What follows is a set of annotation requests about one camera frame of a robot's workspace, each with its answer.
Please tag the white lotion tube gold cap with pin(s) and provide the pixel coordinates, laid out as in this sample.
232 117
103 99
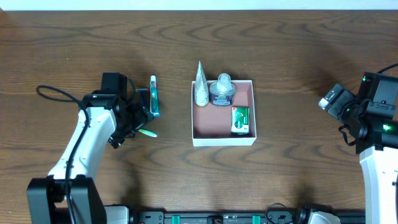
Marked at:
201 93

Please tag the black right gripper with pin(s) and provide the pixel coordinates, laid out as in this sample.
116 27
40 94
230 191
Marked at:
347 116

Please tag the blue disposable razor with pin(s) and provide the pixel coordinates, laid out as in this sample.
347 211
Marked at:
144 93

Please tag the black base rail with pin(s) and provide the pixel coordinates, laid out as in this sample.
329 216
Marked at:
276 213

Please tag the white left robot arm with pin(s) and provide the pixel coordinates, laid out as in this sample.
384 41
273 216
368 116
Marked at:
106 116

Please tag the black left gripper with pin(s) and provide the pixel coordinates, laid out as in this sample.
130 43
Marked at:
137 116

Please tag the green Dettol soap bar pack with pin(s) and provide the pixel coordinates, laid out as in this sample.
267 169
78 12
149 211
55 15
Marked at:
240 120

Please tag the green toothbrush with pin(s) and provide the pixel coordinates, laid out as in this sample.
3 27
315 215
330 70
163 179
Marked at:
148 133

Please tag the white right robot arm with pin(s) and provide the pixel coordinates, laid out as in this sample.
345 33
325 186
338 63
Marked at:
379 166

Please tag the teal toothpaste tube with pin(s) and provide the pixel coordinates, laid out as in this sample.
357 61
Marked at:
154 98

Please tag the white box with pink interior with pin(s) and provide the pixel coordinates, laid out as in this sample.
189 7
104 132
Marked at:
211 125

